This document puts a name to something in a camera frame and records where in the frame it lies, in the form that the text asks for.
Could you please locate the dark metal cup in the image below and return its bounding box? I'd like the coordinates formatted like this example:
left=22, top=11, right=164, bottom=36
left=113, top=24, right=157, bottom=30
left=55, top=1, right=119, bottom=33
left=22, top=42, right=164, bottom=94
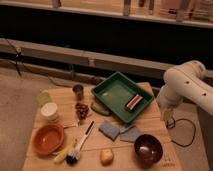
left=72, top=84, right=84, bottom=101

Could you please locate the black cable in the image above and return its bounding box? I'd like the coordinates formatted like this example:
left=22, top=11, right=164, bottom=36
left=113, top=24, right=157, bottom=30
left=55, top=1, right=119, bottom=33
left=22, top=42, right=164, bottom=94
left=165, top=117, right=198, bottom=148

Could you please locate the brown grape bunch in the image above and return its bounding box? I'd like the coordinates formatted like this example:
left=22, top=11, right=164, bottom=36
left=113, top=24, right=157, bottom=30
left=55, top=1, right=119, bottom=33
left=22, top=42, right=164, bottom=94
left=75, top=103, right=89, bottom=120

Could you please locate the yellow banana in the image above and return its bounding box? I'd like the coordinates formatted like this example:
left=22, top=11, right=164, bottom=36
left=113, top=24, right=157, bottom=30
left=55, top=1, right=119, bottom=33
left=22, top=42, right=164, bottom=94
left=53, top=139, right=77, bottom=164

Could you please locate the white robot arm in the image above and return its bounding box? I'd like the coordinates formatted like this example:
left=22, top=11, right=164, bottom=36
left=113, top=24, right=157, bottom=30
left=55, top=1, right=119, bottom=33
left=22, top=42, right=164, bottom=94
left=157, top=60, right=213, bottom=116

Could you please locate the black white dish brush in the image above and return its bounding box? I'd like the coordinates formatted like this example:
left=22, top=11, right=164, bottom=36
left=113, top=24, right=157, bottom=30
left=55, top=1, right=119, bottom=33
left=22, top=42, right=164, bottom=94
left=65, top=121, right=94, bottom=165

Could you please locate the yellow potato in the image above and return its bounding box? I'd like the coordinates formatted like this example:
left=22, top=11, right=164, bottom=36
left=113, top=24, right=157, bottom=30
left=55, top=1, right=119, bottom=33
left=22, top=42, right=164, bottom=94
left=100, top=149, right=114, bottom=165

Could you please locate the white cup stack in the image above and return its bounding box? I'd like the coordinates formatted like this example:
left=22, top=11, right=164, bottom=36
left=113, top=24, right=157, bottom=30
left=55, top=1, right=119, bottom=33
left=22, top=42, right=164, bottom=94
left=41, top=102, right=59, bottom=122

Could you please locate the light green cup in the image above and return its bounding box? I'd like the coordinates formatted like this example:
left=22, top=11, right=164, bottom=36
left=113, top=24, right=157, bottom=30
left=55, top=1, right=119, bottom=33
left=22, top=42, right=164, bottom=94
left=36, top=91, right=51, bottom=106

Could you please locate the green cucumber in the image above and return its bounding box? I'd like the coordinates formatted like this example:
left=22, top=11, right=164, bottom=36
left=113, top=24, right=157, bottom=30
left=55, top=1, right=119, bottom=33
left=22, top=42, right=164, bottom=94
left=90, top=102, right=111, bottom=116

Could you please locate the grey blue cloth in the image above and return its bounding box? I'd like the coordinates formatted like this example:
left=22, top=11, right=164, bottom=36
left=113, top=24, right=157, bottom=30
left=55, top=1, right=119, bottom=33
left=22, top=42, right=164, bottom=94
left=120, top=125, right=142, bottom=143

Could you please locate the dark brown bowl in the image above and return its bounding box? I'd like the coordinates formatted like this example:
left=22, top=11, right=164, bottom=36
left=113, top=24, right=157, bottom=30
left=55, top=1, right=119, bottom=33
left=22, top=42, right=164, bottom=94
left=134, top=134, right=163, bottom=169

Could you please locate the green plastic tray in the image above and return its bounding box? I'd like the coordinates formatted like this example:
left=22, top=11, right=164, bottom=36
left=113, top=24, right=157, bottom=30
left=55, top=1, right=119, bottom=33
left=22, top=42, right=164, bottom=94
left=91, top=72, right=154, bottom=123

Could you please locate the orange bowl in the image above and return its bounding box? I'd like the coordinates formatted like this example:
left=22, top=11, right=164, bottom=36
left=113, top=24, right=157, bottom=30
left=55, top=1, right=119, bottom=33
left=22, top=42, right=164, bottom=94
left=32, top=124, right=65, bottom=155

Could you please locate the red white striped block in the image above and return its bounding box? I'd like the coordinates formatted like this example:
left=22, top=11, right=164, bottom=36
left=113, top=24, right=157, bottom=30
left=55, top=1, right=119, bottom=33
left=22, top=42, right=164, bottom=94
left=125, top=94, right=143, bottom=111

